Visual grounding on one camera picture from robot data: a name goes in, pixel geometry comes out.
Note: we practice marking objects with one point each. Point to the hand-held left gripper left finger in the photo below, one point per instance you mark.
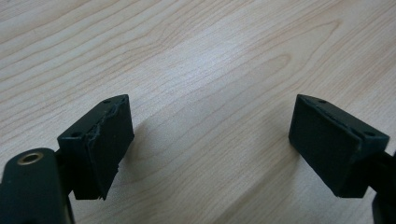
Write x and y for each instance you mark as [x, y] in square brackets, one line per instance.
[99, 149]

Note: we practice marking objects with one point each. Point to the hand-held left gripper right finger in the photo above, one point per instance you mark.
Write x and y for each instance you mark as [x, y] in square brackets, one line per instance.
[330, 146]

